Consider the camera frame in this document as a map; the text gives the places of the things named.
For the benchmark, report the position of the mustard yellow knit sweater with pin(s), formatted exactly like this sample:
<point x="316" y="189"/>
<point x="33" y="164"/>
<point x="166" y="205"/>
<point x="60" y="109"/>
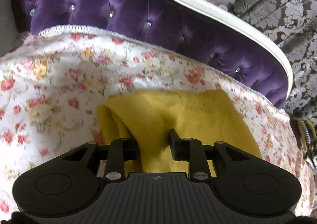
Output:
<point x="149" y="115"/>

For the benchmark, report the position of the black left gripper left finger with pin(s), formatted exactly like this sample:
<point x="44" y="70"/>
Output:
<point x="120" y="151"/>

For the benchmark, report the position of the floral quilted bedspread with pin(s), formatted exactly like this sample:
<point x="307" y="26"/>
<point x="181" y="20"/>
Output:
<point x="52" y="85"/>

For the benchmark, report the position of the purple tufted velvet headboard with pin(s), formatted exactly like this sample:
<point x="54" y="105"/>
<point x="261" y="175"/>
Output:
<point x="193" y="28"/>

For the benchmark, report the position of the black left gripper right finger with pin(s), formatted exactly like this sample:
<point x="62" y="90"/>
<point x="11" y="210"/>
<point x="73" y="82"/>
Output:
<point x="192" y="151"/>

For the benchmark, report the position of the brown silver damask curtain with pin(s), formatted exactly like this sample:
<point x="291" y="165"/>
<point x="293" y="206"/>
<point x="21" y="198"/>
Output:
<point x="291" y="25"/>

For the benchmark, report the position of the grey square pillow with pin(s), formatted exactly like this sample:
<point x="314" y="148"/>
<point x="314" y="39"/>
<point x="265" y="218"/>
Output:
<point x="10" y="37"/>

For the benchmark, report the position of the striped crochet blanket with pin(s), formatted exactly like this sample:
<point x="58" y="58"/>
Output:
<point x="307" y="141"/>

